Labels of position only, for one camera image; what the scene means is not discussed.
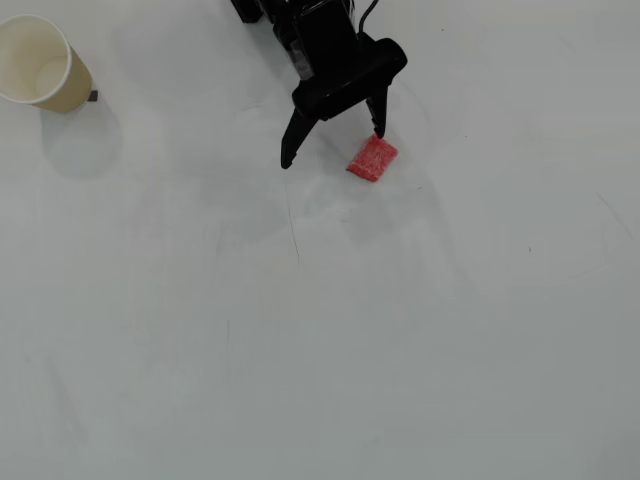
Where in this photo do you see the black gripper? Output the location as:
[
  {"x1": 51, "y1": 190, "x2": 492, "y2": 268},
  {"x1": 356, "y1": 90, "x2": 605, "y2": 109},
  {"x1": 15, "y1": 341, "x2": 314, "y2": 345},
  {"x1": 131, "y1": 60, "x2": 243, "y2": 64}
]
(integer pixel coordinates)
[{"x1": 279, "y1": 3, "x2": 409, "y2": 171}]

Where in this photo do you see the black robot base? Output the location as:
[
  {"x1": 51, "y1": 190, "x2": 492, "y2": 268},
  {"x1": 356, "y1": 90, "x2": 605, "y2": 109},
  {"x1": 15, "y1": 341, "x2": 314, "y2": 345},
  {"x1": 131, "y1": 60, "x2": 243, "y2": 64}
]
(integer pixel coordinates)
[{"x1": 230, "y1": 0, "x2": 264, "y2": 25}]

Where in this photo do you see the red foam cube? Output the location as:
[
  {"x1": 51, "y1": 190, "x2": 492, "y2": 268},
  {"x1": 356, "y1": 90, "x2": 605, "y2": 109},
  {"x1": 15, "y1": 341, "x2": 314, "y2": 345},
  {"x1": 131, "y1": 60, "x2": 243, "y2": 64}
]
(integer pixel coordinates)
[{"x1": 345, "y1": 132, "x2": 400, "y2": 184}]

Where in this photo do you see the black cable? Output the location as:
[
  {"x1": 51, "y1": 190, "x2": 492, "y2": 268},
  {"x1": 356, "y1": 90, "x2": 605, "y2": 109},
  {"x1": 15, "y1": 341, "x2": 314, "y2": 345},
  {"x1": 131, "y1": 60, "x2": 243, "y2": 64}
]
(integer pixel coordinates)
[{"x1": 355, "y1": 0, "x2": 377, "y2": 35}]

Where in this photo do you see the beige paper cup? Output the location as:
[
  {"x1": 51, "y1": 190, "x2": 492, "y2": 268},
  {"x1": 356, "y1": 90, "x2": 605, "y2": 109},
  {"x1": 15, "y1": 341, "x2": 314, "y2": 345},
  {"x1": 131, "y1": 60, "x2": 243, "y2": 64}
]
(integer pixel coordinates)
[{"x1": 0, "y1": 14, "x2": 94, "y2": 114}]

